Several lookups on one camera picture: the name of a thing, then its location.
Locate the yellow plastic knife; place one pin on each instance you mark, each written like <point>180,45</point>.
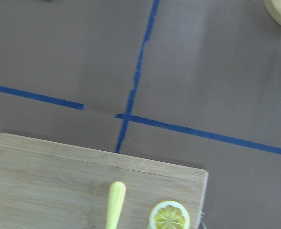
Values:
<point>116,197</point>

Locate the upper lemon slice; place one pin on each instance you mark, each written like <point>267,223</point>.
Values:
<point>169,215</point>

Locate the bamboo cutting board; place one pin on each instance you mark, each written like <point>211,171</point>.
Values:
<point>49,185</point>

